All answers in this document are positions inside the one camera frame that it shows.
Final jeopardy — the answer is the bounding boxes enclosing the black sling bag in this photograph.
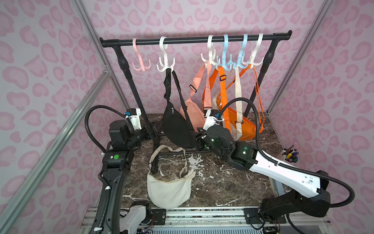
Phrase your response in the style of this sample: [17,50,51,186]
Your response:
[162,68,196,149]

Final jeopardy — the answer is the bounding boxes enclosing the cream white sling bag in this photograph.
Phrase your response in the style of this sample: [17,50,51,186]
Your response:
[147,162,196,209]

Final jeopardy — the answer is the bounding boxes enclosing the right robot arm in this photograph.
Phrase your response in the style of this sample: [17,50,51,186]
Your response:
[196,125,331,219]

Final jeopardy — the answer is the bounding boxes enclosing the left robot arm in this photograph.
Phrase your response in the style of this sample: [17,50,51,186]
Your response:
[90,120,159,234]

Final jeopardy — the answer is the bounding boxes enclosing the orange sling bag front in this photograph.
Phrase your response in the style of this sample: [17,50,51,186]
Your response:
[209,66,235,132]

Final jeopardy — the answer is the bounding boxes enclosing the pink sling bag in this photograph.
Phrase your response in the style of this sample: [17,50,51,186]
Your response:
[185,61,212,132]

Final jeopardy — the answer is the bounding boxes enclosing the white orange sling bag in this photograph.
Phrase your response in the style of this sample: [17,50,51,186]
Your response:
[212,68,243,140]

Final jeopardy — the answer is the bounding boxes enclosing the light blue hook left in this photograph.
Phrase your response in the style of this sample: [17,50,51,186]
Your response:
[216,34,232,71]

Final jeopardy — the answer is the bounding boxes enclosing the light blue hook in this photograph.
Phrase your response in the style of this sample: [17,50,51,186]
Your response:
[233,34,248,69]
[216,34,232,71]

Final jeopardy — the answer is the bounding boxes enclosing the light blue hook right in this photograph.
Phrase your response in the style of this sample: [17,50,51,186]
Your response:
[233,34,248,69]

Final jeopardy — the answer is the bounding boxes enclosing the white hook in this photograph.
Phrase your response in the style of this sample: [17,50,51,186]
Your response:
[201,35,217,66]
[156,36,175,72]
[249,33,264,69]

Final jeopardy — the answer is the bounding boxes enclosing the pink multi-prong hook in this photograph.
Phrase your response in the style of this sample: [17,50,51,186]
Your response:
[132,38,151,72]

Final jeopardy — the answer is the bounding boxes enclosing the white hook rightmost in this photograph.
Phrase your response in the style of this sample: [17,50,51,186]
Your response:
[249,33,264,69]

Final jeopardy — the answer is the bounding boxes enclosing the pink pen cup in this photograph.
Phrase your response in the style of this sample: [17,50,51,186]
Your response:
[280,143,300,165]

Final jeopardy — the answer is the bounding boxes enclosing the black clothes rack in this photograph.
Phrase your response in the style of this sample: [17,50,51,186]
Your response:
[100,30,292,169]

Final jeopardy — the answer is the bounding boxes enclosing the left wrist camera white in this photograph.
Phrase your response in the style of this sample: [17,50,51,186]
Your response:
[125,108,142,130]

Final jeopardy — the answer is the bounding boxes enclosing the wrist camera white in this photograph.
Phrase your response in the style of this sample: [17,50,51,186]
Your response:
[203,109,224,131]
[125,108,142,130]

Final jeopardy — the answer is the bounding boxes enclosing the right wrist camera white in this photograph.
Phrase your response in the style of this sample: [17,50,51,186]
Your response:
[203,109,224,131]

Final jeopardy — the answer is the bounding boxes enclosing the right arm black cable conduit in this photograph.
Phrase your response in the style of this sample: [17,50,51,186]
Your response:
[217,97,356,208]

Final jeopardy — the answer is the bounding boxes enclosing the orange bag thin strap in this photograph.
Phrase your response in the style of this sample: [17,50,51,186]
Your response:
[224,64,266,142]

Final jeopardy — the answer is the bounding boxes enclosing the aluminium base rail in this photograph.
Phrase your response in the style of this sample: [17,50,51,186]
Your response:
[78,206,336,234]

